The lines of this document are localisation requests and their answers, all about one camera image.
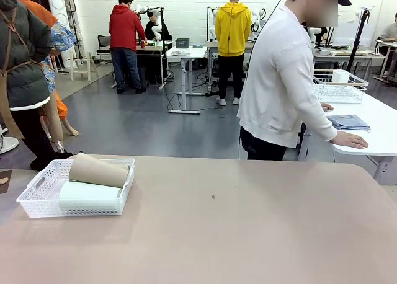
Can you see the dark green crate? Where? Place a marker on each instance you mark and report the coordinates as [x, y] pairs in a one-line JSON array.
[[182, 43]]

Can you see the wooden top lab desk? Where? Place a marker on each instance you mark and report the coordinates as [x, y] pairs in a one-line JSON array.
[[211, 44], [155, 47], [341, 53]]

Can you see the seated person in grey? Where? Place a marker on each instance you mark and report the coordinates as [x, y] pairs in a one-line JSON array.
[[390, 33]]

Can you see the beige plastic cup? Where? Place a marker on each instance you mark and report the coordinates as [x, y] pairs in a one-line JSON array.
[[99, 170]]

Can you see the white perforated plastic basket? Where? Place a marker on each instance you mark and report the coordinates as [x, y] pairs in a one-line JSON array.
[[40, 203]]

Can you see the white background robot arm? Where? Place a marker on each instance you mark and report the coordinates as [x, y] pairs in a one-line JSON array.
[[214, 20], [256, 20], [144, 8]]

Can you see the person in yellow hoodie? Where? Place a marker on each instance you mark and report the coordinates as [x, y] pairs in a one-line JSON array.
[[232, 29]]

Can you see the person in white sweater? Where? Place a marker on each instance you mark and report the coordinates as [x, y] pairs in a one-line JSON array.
[[273, 79]]

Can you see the person in red hoodie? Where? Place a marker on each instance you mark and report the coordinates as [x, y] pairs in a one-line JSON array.
[[125, 26]]

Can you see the person's left hand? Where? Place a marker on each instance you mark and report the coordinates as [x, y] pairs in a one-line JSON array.
[[327, 107]]

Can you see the mannequin in dark green jacket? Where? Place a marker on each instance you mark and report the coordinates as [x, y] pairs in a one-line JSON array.
[[24, 64]]

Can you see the person in black hoodie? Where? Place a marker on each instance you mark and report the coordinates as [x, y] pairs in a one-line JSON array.
[[153, 29]]

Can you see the black tripod stand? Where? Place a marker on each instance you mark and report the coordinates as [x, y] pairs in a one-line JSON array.
[[359, 39]]

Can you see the black office chair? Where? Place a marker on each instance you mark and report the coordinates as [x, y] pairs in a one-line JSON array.
[[104, 43]]

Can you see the white standing desk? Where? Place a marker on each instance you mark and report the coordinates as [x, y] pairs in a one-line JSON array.
[[189, 52]]

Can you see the mannequin with orange blue garments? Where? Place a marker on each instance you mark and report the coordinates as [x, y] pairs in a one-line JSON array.
[[63, 39]]

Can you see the white step stool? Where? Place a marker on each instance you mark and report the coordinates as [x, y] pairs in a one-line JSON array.
[[72, 64]]

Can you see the blue grey cloth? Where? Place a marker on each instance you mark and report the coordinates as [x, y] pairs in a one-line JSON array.
[[349, 122]]

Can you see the white plastic cup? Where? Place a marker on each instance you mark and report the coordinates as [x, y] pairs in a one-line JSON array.
[[341, 76]]

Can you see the person's right hand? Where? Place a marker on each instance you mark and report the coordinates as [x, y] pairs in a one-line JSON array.
[[350, 140]]

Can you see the pale green plastic cup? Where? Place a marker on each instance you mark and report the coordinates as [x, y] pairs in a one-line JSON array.
[[90, 192]]

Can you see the person's right forearm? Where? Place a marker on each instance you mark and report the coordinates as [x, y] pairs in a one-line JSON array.
[[319, 126]]

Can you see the white round fan base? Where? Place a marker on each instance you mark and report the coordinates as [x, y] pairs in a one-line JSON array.
[[7, 144]]

